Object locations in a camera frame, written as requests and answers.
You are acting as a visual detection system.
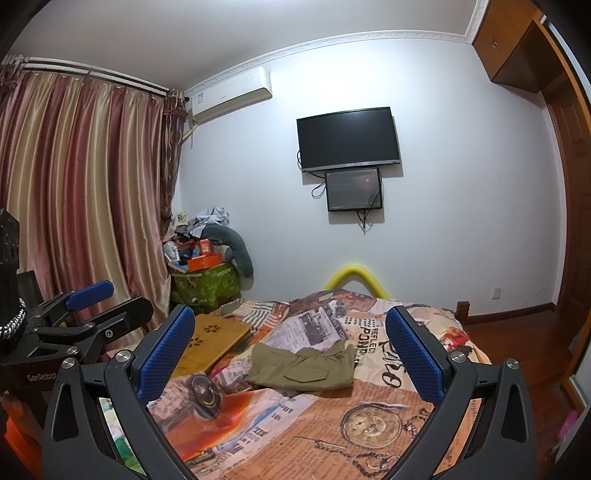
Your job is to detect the pink cloth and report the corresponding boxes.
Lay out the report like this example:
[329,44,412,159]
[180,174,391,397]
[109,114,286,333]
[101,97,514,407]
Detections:
[556,408,580,446]

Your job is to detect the black wall television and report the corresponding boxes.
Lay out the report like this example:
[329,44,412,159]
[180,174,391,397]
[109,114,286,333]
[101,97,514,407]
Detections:
[296,107,401,172]

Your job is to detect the wooden laptop table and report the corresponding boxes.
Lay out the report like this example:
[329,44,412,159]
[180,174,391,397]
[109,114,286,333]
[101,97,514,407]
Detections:
[173,314,254,377]

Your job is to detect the small wall monitor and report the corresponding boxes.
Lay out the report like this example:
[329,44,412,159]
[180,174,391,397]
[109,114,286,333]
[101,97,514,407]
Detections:
[324,167,384,212]

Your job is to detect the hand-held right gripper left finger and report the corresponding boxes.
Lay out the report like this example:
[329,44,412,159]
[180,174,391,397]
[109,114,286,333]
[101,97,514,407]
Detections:
[41,304,197,480]

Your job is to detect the pile of clothes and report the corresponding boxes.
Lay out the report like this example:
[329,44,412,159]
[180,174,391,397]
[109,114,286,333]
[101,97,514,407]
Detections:
[172,205,230,243]

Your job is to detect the striped pink beige curtain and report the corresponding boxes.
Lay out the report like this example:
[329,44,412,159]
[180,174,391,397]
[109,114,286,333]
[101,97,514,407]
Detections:
[0,65,188,324]

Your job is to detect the curtain rod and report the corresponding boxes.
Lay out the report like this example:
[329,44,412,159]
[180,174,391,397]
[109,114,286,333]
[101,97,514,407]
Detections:
[0,54,169,95]

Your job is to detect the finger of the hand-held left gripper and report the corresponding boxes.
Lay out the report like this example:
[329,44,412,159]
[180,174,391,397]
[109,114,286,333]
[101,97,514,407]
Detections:
[25,281,116,335]
[28,296,154,370]

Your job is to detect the orange cloth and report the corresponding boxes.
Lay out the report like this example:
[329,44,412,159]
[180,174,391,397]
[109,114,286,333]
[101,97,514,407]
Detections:
[0,397,47,467]

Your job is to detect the yellow foam tube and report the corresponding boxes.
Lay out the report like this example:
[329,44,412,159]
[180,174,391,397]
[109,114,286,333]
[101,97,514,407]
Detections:
[323,264,391,301]

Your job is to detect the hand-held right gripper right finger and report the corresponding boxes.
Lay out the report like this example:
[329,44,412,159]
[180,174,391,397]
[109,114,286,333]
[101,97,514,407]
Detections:
[385,305,539,480]

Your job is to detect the wooden overhead cabinet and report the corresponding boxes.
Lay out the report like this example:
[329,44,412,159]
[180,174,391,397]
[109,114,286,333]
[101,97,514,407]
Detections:
[472,0,561,93]

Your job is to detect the wooden door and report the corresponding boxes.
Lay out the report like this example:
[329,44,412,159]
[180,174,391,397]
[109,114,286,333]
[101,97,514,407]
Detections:
[542,18,591,384]

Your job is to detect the green storage box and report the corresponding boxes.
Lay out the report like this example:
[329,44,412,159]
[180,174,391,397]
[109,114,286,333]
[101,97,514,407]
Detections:
[170,262,243,315]

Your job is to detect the white air conditioner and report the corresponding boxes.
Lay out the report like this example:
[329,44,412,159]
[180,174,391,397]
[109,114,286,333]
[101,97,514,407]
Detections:
[187,66,273,124]

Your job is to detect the orange box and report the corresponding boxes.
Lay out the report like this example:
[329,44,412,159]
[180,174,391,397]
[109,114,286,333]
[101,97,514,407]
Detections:
[187,253,223,272]

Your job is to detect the newspaper print bedsheet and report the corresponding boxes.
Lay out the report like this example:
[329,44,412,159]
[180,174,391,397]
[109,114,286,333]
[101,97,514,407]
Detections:
[148,288,492,480]

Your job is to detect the olive green pants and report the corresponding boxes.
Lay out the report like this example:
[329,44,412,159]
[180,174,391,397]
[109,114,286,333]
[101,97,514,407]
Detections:
[245,340,358,391]

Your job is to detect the grey curved pillow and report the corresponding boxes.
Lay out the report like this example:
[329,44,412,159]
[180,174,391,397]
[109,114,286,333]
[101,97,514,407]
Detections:
[201,224,254,278]

